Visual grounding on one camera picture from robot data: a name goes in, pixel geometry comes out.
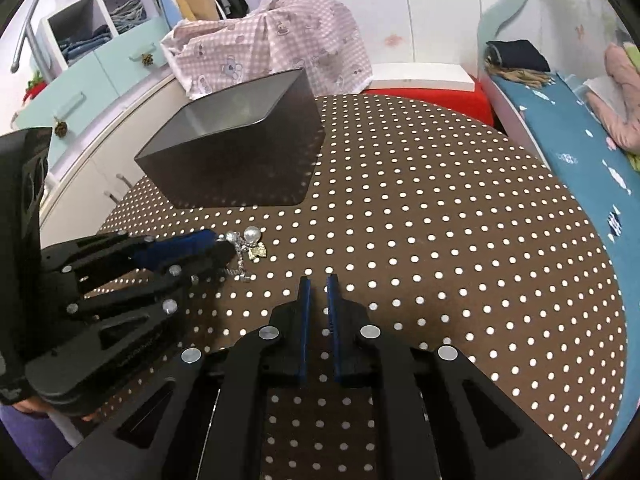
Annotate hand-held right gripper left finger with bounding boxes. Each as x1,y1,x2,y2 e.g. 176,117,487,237
52,276,313,480

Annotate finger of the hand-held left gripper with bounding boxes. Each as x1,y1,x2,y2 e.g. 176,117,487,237
42,229,219,277
24,246,237,412

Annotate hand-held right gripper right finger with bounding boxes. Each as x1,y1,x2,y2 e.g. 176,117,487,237
326,274,584,480

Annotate silver pearl charm necklace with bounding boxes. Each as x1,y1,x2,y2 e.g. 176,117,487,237
219,226,274,284

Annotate dark metal box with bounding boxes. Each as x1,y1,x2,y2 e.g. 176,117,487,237
134,67,327,209

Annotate white curved cabinet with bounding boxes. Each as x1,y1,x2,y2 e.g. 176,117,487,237
40,70,187,247

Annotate brown polka dot tablecloth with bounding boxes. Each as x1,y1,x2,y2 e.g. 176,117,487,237
95,92,629,480

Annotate red strawberry plush toy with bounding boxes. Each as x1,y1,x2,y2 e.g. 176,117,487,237
22,72,47,102

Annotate teal drawer cabinet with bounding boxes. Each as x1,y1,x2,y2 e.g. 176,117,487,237
10,15,174,171

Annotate folded blue jeans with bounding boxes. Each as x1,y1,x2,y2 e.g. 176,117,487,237
59,25,114,61

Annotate grey metal handrail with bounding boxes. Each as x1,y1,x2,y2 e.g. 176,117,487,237
10,0,57,74

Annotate folded grey clothes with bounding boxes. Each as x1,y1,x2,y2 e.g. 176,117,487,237
110,0,149,34

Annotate pink checked cloth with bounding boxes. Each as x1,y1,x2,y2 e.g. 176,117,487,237
160,0,374,102

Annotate red storage ottoman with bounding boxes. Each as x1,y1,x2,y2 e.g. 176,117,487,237
364,80,497,127

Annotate white ottoman lid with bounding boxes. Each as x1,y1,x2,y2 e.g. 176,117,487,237
367,62,476,94

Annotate blue patterned bed sheet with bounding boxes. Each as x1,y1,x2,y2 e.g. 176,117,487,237
500,72,640,396

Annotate folded tan clothes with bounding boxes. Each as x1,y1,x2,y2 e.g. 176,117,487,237
487,65,556,89

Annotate folded dark clothes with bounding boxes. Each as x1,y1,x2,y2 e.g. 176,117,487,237
486,39,551,74

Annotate white wardrobe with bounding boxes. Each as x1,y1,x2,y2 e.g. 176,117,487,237
210,0,516,68

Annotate pink and green plush pillow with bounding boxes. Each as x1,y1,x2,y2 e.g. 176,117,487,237
602,42,640,172

